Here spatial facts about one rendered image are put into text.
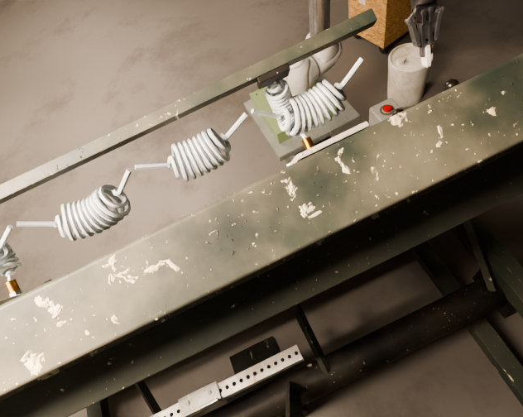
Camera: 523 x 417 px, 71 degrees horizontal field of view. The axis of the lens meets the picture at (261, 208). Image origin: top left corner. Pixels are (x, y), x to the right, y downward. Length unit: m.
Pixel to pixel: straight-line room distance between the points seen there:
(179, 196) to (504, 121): 2.68
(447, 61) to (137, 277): 3.34
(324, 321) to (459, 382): 0.76
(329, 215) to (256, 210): 0.09
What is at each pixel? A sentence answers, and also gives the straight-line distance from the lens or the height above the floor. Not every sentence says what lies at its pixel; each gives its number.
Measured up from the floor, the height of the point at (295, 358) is 1.02.
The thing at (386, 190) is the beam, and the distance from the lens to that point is 0.48.
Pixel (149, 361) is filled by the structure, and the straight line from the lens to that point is 0.73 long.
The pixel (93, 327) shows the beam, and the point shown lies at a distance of 0.51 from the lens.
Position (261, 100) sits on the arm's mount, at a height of 0.84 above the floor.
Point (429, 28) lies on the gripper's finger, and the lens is 1.42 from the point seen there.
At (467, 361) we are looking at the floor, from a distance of 2.41.
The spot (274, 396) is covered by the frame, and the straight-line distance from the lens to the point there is 1.62.
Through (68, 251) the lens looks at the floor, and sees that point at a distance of 3.32.
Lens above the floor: 2.31
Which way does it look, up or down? 58 degrees down
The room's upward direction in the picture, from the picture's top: 24 degrees counter-clockwise
